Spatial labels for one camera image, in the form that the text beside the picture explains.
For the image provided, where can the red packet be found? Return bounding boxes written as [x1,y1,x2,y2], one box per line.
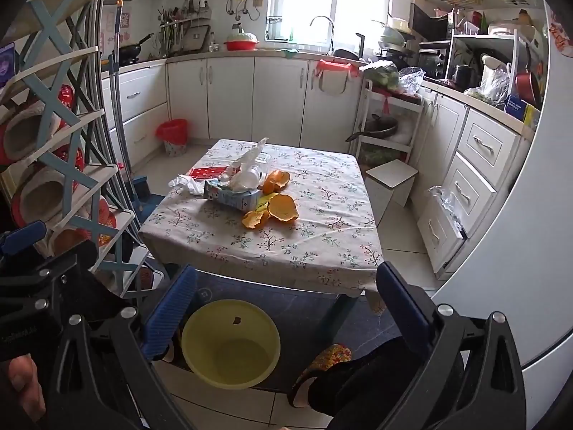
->
[188,166,231,179]

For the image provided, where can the black countertop appliance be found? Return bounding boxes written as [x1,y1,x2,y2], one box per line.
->
[418,47,448,79]

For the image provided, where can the green vegetables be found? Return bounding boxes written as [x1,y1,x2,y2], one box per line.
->
[360,60,401,90]

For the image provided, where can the floral slipper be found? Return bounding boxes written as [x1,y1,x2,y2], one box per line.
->
[286,344,354,408]

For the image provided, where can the red slipper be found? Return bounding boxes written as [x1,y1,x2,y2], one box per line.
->
[96,197,118,247]

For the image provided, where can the black wok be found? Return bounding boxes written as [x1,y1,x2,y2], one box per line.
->
[346,114,399,143]

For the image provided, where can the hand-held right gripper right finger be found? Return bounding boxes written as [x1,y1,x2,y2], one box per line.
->
[375,261,526,430]

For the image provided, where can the black mug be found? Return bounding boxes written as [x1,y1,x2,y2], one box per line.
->
[454,65,475,90]

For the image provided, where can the blue cross shoe rack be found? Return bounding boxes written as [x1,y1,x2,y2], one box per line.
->
[0,0,153,296]

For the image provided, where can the blue box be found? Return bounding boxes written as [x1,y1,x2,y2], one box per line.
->
[505,94,529,121]

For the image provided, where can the white kettle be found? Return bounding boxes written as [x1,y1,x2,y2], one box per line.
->
[480,54,511,95]

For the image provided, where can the white plastic bag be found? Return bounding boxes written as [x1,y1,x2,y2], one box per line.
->
[226,138,269,180]

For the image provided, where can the white trolley rack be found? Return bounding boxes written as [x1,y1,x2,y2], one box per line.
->
[356,78,424,166]

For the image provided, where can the small orange peel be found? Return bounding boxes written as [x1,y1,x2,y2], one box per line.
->
[242,210,269,229]

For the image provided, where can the white counter shelf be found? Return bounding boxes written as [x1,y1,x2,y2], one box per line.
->
[450,31,529,95]

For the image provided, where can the person's right leg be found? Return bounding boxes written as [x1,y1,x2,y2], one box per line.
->
[309,336,448,430]

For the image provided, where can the orange lined slipper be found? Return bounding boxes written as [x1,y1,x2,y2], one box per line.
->
[51,228,97,256]

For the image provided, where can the red hanging bag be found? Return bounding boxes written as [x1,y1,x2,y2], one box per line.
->
[314,59,361,96]

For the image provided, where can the white tissue ball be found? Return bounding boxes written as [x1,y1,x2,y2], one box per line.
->
[232,166,263,190]

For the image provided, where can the chrome faucet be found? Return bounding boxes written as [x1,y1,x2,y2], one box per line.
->
[310,15,336,52]

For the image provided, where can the yellow wrapper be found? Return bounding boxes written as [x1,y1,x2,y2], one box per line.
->
[245,192,279,211]

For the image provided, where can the large orange peel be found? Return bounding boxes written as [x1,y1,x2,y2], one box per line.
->
[268,193,299,223]

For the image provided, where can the white base cabinets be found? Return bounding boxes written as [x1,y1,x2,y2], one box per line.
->
[101,51,365,157]

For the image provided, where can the stacked pots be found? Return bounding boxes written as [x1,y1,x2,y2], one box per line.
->
[378,18,415,57]

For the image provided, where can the patterned tissue box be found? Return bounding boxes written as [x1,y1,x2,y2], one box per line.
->
[203,179,265,212]

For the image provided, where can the red bag waste bin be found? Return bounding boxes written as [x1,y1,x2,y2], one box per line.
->
[155,119,189,157]

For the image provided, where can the white drawer unit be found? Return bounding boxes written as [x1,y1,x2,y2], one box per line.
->
[409,83,535,278]

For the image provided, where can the dark floor mat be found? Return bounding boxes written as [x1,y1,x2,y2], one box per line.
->
[157,269,404,390]

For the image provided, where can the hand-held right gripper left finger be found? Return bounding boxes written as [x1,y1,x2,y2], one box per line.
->
[42,265,200,430]

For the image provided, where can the red pot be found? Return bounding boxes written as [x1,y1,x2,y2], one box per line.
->
[515,69,542,106]

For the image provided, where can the red basin with cover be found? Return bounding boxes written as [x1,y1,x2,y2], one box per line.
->
[224,24,260,51]

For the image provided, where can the blue dustpan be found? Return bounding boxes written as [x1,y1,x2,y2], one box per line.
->
[132,175,168,225]

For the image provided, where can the beige lined slipper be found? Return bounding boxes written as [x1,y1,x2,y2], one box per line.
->
[0,99,68,166]
[11,166,77,229]

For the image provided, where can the floral tablecloth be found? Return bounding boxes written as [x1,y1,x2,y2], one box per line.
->
[139,139,385,296]

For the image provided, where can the kitchen window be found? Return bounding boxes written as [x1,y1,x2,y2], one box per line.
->
[269,0,395,46]

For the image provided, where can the wall utensil rack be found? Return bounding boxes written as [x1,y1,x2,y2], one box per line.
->
[157,0,213,54]

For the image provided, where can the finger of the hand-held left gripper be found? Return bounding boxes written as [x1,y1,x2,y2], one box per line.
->
[0,220,48,256]
[33,238,99,297]

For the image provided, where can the white stool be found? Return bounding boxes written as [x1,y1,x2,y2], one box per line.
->
[365,159,419,227]

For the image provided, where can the person's left hand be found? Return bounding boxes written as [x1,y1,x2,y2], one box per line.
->
[0,353,48,422]

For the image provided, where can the yellow plastic basin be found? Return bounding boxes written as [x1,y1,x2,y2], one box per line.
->
[181,299,282,390]

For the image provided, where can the white fridge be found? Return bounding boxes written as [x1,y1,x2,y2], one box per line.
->
[432,0,573,408]

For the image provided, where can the silver foil bag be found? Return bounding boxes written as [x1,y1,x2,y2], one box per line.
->
[427,186,468,238]

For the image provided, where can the clear plastic bag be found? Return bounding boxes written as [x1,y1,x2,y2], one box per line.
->
[398,66,426,95]

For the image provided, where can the white tissue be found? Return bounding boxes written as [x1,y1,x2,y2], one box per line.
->
[169,174,207,195]

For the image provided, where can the black microwave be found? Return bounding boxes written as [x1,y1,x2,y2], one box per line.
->
[409,4,455,41]

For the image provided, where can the black frying pan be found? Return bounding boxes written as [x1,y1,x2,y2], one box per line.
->
[117,33,154,64]

